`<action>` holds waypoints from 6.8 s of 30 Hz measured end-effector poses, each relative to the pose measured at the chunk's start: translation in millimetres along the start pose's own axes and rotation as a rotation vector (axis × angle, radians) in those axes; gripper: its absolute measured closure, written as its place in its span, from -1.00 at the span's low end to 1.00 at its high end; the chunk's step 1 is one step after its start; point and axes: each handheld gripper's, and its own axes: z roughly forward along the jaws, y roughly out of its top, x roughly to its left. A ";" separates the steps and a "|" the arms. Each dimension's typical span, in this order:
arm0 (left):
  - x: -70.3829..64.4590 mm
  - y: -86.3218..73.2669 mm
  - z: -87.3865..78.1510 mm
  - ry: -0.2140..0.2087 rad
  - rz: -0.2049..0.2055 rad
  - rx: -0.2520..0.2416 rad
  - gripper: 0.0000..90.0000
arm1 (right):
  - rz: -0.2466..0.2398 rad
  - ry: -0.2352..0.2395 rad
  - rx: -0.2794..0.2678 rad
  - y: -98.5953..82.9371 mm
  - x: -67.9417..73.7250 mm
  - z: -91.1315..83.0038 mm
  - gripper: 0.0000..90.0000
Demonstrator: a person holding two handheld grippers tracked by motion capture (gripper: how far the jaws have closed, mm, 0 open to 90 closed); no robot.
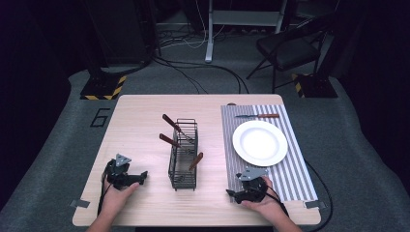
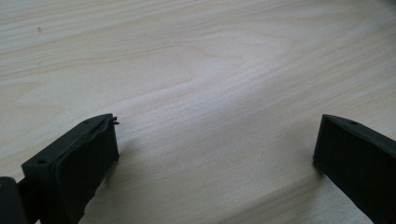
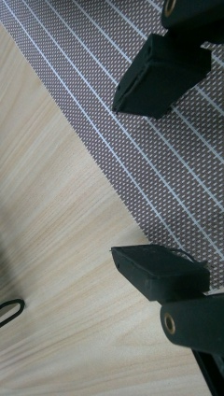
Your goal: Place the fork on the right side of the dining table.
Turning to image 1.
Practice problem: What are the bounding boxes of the wooden-handled table knife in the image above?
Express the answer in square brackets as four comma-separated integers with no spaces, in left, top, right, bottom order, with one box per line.
[234,112,280,120]

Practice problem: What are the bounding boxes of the wooden-handled utensil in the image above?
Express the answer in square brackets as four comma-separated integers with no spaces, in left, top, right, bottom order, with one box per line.
[161,113,196,144]
[188,152,205,172]
[159,132,194,155]

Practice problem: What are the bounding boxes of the striped placemat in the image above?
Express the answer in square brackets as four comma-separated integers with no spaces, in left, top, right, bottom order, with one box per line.
[220,103,319,205]

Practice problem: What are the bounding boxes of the black folding chair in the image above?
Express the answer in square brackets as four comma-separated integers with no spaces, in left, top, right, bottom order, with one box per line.
[246,15,337,95]

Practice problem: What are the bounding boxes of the white plate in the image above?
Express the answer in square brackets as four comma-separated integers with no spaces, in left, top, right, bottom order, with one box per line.
[231,120,289,168]

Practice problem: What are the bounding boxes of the person's right hand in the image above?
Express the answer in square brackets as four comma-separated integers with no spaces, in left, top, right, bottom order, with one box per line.
[241,175,285,224]

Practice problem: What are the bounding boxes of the grey tape strip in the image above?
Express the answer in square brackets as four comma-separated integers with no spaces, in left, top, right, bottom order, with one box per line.
[304,199,328,211]
[69,198,92,210]

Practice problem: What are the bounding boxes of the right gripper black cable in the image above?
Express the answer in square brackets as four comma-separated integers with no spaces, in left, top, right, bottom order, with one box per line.
[263,159,335,232]

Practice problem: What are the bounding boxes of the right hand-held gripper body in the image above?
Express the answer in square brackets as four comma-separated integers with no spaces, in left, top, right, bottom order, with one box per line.
[235,165,269,204]

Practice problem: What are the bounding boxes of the black floor cables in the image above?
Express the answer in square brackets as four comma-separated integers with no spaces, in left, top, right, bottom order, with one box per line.
[151,28,250,96]

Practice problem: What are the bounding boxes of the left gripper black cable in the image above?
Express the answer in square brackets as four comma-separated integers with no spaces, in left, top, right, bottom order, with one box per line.
[96,162,114,218]

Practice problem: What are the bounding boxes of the black base with hazard stripes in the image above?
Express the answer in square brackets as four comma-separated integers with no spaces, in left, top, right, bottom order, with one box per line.
[79,73,128,102]
[290,72,339,100]

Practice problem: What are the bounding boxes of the black wire cutlery basket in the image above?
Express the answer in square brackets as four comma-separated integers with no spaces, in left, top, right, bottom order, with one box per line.
[167,118,199,192]

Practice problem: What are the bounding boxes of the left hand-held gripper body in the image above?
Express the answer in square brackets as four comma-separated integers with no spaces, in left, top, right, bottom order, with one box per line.
[104,153,140,191]

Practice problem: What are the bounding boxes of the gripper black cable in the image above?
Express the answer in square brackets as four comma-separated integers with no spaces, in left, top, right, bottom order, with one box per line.
[263,159,335,232]
[96,162,114,218]

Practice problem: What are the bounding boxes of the person's left hand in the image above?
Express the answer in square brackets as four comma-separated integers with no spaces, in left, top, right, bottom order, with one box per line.
[101,177,141,220]

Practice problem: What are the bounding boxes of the white metal stand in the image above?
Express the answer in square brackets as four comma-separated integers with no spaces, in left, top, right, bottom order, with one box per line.
[204,0,289,64]

